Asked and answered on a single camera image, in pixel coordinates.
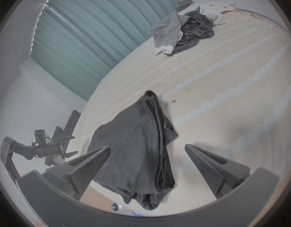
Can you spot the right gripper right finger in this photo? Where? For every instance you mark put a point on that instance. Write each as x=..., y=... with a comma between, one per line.
x=218, y=171

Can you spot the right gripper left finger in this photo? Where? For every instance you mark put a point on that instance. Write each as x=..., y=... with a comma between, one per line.
x=88, y=167

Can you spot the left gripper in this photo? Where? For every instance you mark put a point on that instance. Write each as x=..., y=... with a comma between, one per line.
x=51, y=149

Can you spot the black T-shirt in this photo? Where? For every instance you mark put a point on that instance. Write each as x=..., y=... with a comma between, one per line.
x=136, y=145

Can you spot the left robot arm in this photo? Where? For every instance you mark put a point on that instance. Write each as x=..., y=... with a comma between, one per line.
x=20, y=149

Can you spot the bed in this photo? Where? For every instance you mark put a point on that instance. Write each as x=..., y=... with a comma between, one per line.
x=230, y=79

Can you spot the pile of clothes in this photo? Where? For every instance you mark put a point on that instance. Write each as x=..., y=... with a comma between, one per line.
x=169, y=29

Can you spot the black chest of drawers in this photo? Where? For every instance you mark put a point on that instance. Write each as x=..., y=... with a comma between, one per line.
x=71, y=124

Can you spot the blue-green curtain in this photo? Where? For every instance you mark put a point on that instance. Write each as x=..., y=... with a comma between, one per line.
x=65, y=55
x=112, y=15

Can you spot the white printed pillow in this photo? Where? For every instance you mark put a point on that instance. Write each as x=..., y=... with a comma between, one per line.
x=221, y=6

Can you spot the grey bedside table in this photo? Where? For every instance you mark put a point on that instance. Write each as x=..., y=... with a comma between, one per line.
x=184, y=3

